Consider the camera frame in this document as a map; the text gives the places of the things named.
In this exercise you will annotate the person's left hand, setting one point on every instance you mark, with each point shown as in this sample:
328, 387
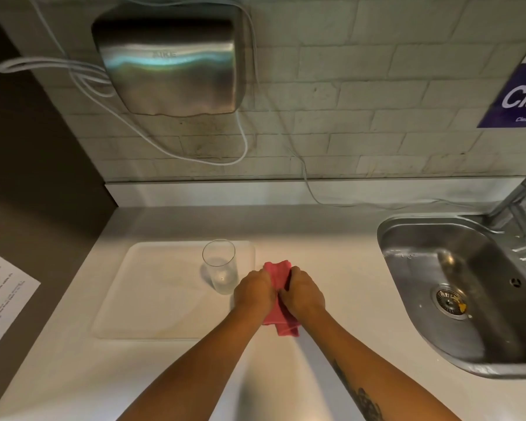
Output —
254, 291

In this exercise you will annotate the person's right hand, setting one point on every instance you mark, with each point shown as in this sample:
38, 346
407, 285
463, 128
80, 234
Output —
302, 295

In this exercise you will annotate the person's right fingers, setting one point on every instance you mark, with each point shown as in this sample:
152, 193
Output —
289, 282

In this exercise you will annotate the person's left fingers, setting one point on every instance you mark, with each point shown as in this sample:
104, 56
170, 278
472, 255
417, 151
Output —
270, 284

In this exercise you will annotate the pink cleaning cloth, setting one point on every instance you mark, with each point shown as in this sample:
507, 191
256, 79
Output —
279, 302

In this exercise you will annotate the person's left forearm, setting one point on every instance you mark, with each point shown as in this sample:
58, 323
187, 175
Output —
193, 368

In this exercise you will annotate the person's right forearm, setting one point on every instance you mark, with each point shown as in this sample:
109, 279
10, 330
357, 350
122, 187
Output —
377, 372

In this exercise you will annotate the clear drinking glass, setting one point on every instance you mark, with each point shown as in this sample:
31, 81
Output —
220, 267

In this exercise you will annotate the white plastic tray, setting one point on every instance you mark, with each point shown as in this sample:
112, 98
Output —
166, 289

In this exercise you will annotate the sink drain strainer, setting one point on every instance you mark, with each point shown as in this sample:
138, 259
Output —
452, 300

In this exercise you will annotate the stainless steel sink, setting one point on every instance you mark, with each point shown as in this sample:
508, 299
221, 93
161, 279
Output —
464, 293

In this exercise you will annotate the chrome faucet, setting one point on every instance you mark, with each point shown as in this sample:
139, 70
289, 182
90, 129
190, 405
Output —
515, 203

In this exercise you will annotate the stainless steel hand dryer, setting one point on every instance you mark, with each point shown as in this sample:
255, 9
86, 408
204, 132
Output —
171, 61

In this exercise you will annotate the white printed paper sheet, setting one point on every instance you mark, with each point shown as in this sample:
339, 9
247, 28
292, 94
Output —
2, 298

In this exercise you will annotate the purple wall sign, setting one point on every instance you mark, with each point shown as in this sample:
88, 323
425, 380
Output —
519, 89

